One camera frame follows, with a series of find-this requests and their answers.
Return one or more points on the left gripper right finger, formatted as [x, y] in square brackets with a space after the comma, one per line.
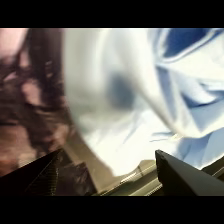
[186, 180]

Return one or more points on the light blue shirt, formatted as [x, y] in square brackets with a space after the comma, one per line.
[143, 100]

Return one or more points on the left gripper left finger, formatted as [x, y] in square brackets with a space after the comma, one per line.
[31, 181]

